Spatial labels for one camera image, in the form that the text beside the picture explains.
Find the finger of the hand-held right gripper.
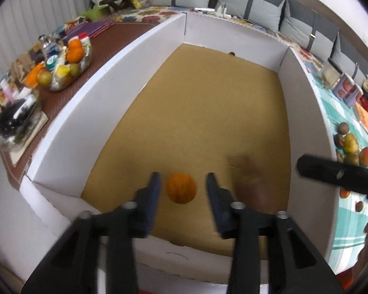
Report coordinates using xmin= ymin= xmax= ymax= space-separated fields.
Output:
xmin=296 ymin=155 xmax=368 ymax=203

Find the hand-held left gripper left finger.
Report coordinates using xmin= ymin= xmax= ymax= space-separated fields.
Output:
xmin=21 ymin=171 xmax=163 ymax=294

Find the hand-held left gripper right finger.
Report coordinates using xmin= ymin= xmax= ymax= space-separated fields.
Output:
xmin=206 ymin=172 xmax=345 ymax=294

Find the orange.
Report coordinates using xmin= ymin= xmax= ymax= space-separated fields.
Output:
xmin=166 ymin=173 xmax=198 ymax=204
xmin=66 ymin=38 xmax=86 ymax=65

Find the yellow pear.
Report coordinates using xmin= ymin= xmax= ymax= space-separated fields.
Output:
xmin=343 ymin=133 xmax=359 ymax=154

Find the orange book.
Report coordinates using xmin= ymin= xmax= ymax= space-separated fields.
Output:
xmin=354 ymin=102 xmax=368 ymax=137

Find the green plaid cloth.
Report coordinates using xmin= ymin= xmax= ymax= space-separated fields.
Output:
xmin=308 ymin=73 xmax=368 ymax=271

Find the purple labelled can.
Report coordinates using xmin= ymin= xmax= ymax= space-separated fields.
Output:
xmin=345 ymin=84 xmax=364 ymax=107
xmin=334 ymin=73 xmax=355 ymax=99

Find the clear jar with black lid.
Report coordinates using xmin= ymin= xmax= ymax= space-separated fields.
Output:
xmin=320 ymin=60 xmax=341 ymax=89

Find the clear bowl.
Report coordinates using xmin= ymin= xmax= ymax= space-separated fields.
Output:
xmin=37 ymin=35 xmax=93 ymax=92

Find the clear box of dark items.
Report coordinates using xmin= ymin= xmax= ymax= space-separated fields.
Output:
xmin=0 ymin=93 xmax=48 ymax=152

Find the brown woven mat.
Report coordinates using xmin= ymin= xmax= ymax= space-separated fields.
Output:
xmin=0 ymin=21 xmax=160 ymax=187

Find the red green apple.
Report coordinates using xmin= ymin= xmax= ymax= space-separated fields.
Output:
xmin=37 ymin=69 xmax=53 ymax=86

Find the orange in bowl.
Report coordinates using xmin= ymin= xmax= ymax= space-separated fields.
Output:
xmin=66 ymin=38 xmax=86 ymax=65

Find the purple cloth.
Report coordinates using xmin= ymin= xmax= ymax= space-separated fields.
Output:
xmin=63 ymin=21 xmax=115 ymax=42

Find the glass bottle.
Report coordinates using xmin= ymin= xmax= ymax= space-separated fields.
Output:
xmin=39 ymin=35 xmax=59 ymax=56

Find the white power strip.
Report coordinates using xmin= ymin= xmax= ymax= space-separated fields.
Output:
xmin=214 ymin=4 xmax=237 ymax=19

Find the wooden chair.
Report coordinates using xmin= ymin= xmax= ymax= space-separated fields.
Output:
xmin=99 ymin=0 xmax=135 ymax=14

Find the white curtain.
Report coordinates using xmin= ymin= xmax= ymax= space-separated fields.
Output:
xmin=0 ymin=0 xmax=95 ymax=89

